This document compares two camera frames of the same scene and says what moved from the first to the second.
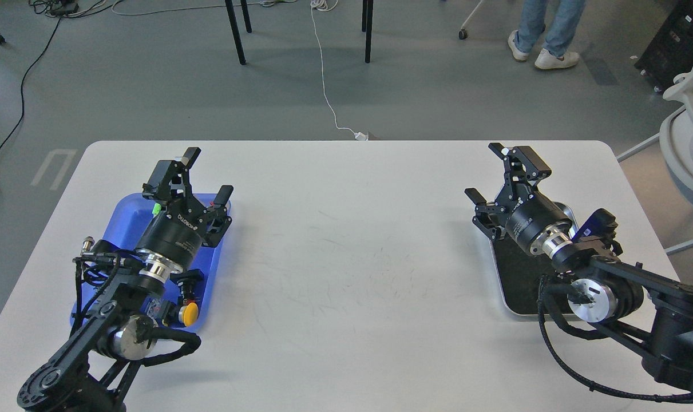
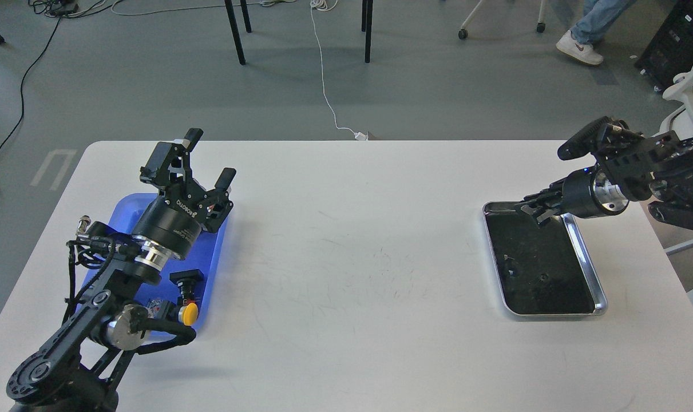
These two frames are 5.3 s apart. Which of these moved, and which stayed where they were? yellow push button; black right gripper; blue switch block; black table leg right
Moved: black right gripper
Stayed: blue switch block; yellow push button; black table leg right
